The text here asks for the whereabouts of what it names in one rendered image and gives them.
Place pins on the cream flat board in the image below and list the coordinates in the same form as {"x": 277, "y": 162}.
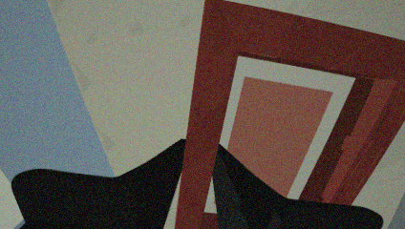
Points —
{"x": 134, "y": 62}

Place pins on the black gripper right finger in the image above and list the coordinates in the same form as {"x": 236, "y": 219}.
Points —
{"x": 243, "y": 201}

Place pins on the dark red picture frame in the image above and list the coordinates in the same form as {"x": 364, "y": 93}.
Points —
{"x": 308, "y": 106}

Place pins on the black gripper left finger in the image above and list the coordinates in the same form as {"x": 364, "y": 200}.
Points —
{"x": 139, "y": 199}

